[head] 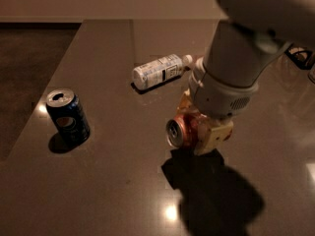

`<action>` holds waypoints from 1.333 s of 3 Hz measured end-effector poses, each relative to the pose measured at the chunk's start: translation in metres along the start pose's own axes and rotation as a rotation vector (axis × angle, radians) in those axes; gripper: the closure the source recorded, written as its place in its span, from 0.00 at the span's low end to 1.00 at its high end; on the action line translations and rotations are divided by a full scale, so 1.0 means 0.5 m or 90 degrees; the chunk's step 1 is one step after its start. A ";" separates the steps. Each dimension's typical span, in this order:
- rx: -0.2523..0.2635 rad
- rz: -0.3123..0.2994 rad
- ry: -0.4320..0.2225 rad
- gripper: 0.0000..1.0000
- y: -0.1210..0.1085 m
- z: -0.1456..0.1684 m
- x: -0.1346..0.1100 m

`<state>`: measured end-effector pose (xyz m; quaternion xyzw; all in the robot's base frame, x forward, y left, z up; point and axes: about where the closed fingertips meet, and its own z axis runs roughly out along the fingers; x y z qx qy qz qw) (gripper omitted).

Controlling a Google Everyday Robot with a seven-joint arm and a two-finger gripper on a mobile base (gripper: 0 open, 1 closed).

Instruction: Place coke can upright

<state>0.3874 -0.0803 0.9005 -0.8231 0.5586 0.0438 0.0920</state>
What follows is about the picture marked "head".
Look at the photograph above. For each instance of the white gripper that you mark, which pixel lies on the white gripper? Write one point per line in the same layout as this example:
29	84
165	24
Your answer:
219	99

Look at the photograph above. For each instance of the red coca-cola can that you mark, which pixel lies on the red coca-cola can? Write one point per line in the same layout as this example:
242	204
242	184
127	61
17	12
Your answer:
182	130

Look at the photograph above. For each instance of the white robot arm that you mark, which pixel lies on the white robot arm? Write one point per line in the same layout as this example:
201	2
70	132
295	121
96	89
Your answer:
254	34

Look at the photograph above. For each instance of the dark blue pepsi can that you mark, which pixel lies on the dark blue pepsi can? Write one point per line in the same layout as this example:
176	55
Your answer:
65	109

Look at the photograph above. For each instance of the clear plastic water bottle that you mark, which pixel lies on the clear plastic water bottle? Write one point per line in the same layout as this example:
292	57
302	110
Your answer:
161	70

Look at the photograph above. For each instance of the black object at table edge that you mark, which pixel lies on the black object at table edge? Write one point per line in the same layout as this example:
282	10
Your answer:
302	57

